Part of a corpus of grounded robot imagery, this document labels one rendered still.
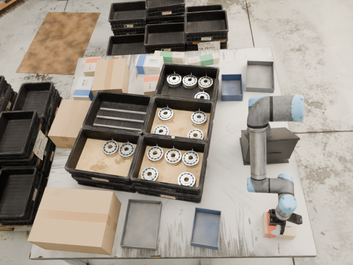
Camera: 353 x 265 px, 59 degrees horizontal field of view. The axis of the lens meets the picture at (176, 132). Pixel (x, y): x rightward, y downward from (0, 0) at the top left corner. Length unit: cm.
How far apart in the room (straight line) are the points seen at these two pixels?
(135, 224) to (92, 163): 45
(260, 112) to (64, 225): 116
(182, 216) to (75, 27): 311
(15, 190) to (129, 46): 178
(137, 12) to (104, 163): 212
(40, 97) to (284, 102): 231
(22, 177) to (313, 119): 262
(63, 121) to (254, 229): 139
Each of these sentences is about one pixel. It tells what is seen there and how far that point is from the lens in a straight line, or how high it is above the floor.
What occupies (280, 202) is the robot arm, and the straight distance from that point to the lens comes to 152.
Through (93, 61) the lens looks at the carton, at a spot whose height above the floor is 77.
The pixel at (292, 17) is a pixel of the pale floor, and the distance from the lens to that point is 419.
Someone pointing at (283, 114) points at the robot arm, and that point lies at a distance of 140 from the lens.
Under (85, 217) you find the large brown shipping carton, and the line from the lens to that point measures 178.
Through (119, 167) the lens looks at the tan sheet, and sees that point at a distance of 192.
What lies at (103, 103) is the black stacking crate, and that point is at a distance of 223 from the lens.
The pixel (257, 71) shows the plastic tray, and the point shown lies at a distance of 248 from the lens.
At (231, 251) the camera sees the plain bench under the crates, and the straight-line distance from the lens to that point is 183.
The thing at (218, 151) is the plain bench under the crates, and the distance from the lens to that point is 205.
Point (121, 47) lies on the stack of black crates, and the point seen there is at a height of 27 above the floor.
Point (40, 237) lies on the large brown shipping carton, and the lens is 185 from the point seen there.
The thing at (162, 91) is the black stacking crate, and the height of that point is 83.
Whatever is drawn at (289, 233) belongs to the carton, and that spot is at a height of 77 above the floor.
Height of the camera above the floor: 249
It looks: 57 degrees down
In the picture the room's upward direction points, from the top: 9 degrees counter-clockwise
